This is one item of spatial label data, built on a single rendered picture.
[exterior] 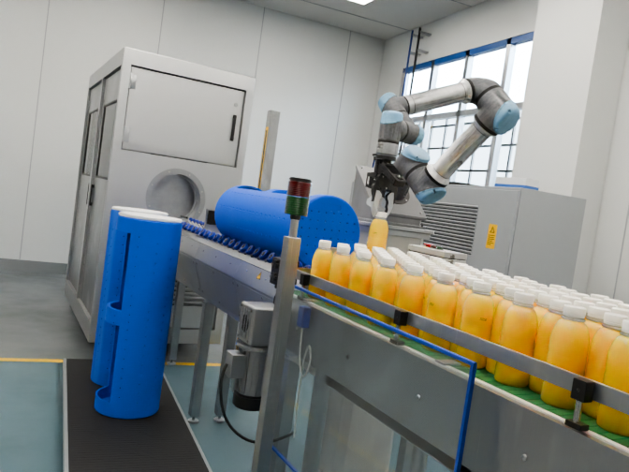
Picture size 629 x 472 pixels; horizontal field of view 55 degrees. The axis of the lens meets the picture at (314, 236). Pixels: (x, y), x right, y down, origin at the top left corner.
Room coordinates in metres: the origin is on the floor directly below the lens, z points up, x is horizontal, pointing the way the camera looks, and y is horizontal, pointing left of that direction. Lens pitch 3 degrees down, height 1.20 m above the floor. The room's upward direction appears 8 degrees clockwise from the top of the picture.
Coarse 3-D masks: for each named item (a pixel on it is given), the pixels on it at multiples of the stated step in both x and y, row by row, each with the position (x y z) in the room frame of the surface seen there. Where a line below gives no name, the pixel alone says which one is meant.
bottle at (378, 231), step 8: (376, 216) 2.08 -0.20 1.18; (376, 224) 2.06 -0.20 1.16; (384, 224) 2.06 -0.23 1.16; (376, 232) 2.05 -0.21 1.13; (384, 232) 2.06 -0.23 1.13; (368, 240) 2.08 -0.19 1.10; (376, 240) 2.05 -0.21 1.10; (384, 240) 2.06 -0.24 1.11; (368, 248) 2.07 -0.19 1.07; (384, 248) 2.07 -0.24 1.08
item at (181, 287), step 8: (184, 288) 3.96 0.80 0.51; (176, 296) 3.96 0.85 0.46; (176, 304) 3.94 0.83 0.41; (176, 312) 3.94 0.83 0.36; (176, 320) 3.94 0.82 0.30; (176, 328) 3.94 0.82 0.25; (176, 336) 3.95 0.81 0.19; (176, 344) 3.95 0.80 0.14; (168, 352) 3.96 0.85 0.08; (176, 352) 3.96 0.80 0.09
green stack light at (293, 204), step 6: (288, 198) 1.62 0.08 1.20; (294, 198) 1.61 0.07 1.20; (300, 198) 1.61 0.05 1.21; (306, 198) 1.62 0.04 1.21; (288, 204) 1.61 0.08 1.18; (294, 204) 1.61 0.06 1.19; (300, 204) 1.61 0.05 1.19; (306, 204) 1.62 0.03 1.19; (288, 210) 1.61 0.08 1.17; (294, 210) 1.61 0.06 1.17; (300, 210) 1.61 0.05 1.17; (306, 210) 1.62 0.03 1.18
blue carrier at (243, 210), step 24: (240, 192) 2.76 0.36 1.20; (264, 192) 2.56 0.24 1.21; (216, 216) 2.87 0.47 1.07; (240, 216) 2.60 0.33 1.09; (264, 216) 2.37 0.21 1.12; (288, 216) 2.19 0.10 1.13; (312, 216) 2.17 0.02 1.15; (336, 216) 2.21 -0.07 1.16; (240, 240) 2.69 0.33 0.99; (264, 240) 2.38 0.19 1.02; (312, 240) 2.17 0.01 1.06; (336, 240) 2.22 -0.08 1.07
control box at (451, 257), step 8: (408, 248) 2.16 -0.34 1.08; (416, 248) 2.13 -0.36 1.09; (424, 248) 2.08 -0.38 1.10; (432, 248) 2.08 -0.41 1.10; (424, 256) 2.08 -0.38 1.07; (432, 256) 2.04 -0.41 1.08; (440, 256) 2.01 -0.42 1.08; (448, 256) 2.00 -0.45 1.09; (456, 256) 2.01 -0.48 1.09; (464, 256) 2.03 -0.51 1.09
